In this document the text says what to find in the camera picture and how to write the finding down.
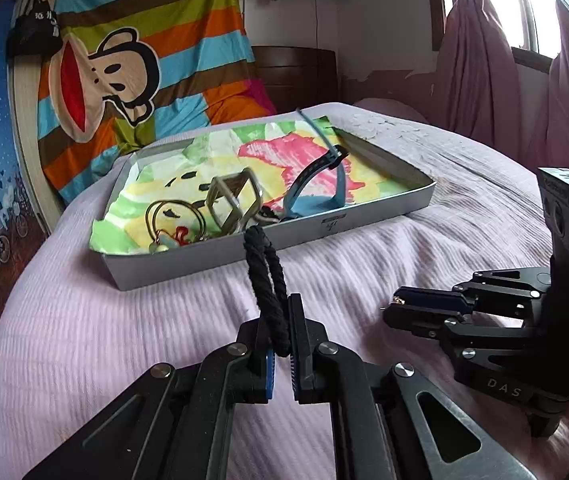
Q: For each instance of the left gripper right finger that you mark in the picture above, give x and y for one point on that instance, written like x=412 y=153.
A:
x=389 y=422

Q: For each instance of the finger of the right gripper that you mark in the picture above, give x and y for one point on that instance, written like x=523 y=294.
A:
x=429 y=327
x=439 y=294

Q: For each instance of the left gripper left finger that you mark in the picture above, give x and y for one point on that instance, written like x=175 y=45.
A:
x=171 y=423

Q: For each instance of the beige claw hair clip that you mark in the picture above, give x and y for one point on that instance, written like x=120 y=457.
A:
x=236 y=201

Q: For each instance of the pink striped bedspread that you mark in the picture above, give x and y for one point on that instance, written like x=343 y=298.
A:
x=70 y=341

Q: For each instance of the pink curtain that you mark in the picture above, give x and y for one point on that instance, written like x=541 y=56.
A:
x=477 y=92

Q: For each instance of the grey shallow box tray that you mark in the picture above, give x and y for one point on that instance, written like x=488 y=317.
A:
x=139 y=270

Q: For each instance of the pink pillow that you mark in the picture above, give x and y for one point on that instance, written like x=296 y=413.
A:
x=391 y=108

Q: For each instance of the colourful cartoon cloth liner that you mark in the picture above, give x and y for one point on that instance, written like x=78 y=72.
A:
x=304 y=168

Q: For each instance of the dark wooden headboard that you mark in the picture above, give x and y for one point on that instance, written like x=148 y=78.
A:
x=296 y=77

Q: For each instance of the striped monkey blanket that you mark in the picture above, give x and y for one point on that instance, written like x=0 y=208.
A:
x=131 y=72

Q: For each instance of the black hanging bag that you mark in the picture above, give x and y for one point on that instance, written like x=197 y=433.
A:
x=35 y=32

